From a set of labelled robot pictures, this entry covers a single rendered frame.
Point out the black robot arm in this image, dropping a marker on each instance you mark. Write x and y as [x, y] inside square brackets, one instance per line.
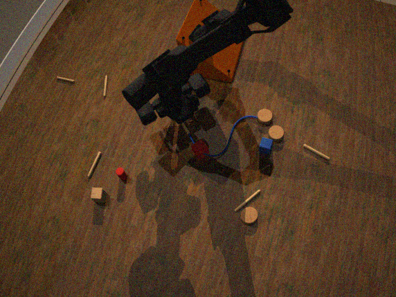
[171, 70]

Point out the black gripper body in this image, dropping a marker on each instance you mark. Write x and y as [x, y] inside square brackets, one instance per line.
[197, 83]

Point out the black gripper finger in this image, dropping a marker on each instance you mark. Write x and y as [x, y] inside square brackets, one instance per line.
[166, 114]

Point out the red cylinder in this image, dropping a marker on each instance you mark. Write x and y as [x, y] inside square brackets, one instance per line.
[121, 173]

